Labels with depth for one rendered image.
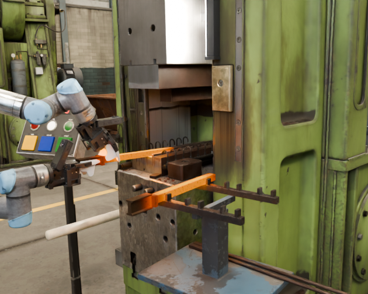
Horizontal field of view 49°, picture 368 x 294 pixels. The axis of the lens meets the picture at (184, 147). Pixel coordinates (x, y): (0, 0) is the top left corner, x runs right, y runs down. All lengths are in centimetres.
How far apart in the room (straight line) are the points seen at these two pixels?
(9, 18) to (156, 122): 475
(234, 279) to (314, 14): 109
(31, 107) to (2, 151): 513
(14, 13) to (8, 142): 184
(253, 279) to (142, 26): 103
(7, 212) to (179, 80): 81
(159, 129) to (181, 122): 15
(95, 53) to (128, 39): 919
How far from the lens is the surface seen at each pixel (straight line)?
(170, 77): 166
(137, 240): 181
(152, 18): 165
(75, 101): 146
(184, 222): 160
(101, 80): 1102
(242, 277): 133
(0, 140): 642
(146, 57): 167
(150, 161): 171
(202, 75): 179
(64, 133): 201
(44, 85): 660
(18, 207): 142
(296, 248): 193
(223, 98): 154
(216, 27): 156
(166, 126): 200
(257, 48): 148
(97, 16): 1109
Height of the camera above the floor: 134
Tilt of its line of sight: 11 degrees down
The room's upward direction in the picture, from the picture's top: 1 degrees counter-clockwise
